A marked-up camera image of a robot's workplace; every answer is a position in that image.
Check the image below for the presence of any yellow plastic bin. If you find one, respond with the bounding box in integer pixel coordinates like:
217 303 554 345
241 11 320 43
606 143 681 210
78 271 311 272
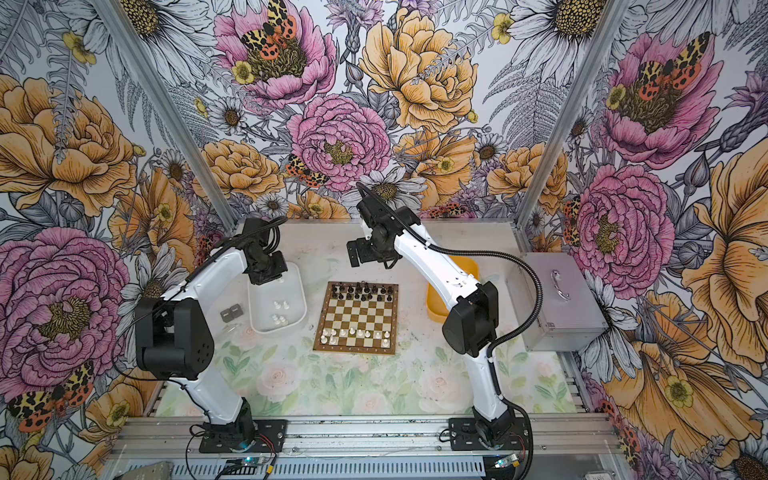
415 250 479 324

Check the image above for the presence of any white plastic bin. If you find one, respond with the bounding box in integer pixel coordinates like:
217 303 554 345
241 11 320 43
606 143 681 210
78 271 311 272
246 262 307 335

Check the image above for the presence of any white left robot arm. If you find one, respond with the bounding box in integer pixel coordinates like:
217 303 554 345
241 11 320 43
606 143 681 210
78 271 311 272
134 216 287 451

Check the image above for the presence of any aluminium corner post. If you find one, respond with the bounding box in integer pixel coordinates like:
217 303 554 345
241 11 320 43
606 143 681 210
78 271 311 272
516 0 630 230
94 1 238 234

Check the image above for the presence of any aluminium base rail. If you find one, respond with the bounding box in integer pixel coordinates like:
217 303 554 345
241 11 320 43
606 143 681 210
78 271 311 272
109 413 621 460

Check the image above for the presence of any floral table mat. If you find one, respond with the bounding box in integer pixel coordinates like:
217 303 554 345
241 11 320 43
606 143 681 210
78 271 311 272
155 299 577 416

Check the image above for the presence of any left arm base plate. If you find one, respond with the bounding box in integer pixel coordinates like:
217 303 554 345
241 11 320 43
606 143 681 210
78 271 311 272
199 419 288 454

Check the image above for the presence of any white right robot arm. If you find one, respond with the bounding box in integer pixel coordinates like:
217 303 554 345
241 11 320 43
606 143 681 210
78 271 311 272
347 182 515 448

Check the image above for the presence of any aluminium corner post left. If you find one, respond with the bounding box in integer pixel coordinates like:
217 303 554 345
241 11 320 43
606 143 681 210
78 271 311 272
94 1 238 234

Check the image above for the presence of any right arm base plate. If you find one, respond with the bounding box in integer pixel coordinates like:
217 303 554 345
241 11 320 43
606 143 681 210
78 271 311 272
448 415 532 452

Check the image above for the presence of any wooden chess board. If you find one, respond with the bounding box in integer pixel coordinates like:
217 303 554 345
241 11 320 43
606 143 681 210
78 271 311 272
313 281 399 355

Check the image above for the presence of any white cable duct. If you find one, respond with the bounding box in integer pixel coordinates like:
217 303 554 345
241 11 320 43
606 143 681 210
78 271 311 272
119 457 487 480

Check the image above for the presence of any aluminium corner post right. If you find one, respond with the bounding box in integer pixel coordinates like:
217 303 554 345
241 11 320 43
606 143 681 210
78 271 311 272
516 0 630 230

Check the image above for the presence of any grey metal box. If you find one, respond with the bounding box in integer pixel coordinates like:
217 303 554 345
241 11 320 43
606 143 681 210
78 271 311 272
522 252 607 352

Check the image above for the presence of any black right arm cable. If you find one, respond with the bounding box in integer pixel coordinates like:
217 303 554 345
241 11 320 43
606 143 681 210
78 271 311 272
356 182 544 480

